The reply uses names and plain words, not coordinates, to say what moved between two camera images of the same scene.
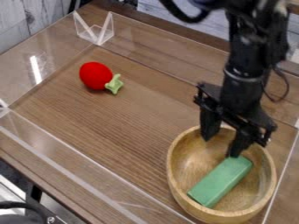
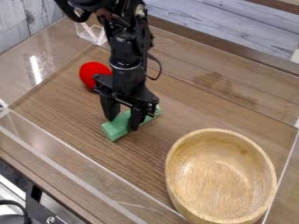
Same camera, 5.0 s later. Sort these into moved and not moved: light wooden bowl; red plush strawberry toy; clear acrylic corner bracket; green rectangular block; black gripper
Moved: green rectangular block; black gripper
Not moved: light wooden bowl; clear acrylic corner bracket; red plush strawberry toy
